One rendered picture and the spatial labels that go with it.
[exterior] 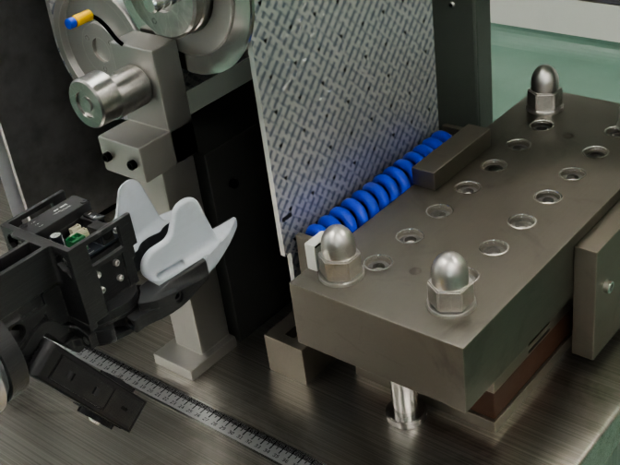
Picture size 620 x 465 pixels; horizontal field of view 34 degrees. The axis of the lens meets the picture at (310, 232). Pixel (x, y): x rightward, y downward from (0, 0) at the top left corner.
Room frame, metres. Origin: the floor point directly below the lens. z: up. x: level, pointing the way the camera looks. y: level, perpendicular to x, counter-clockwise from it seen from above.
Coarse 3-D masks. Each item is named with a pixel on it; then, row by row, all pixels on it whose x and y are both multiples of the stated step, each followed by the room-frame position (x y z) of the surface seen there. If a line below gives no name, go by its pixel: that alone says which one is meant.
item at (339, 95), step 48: (384, 0) 0.82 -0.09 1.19; (288, 48) 0.73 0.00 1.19; (336, 48) 0.77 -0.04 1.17; (384, 48) 0.82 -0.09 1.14; (432, 48) 0.87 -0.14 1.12; (288, 96) 0.73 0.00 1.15; (336, 96) 0.77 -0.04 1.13; (384, 96) 0.82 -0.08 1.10; (432, 96) 0.87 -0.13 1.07; (288, 144) 0.72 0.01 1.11; (336, 144) 0.76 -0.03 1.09; (384, 144) 0.81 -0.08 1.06; (288, 192) 0.72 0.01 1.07; (336, 192) 0.76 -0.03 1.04; (288, 240) 0.71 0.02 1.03
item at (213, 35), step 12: (216, 0) 0.71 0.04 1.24; (228, 0) 0.71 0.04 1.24; (216, 12) 0.72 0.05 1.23; (228, 12) 0.71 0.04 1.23; (216, 24) 0.72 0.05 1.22; (228, 24) 0.71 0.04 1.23; (192, 36) 0.74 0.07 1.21; (204, 36) 0.73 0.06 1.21; (216, 36) 0.72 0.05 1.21; (180, 48) 0.75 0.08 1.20; (192, 48) 0.74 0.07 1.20; (204, 48) 0.73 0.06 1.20; (216, 48) 0.72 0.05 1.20
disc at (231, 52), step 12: (240, 0) 0.70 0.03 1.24; (252, 0) 0.70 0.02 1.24; (132, 12) 0.79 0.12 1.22; (240, 12) 0.70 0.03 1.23; (252, 12) 0.70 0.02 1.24; (144, 24) 0.78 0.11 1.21; (240, 24) 0.70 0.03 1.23; (252, 24) 0.70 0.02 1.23; (228, 36) 0.71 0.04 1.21; (240, 36) 0.71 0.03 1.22; (228, 48) 0.72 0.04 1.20; (240, 48) 0.71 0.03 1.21; (180, 60) 0.75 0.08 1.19; (192, 60) 0.74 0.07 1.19; (204, 60) 0.74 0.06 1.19; (216, 60) 0.73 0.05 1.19; (228, 60) 0.72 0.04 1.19; (192, 72) 0.75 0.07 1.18; (204, 72) 0.74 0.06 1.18; (216, 72) 0.73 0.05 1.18
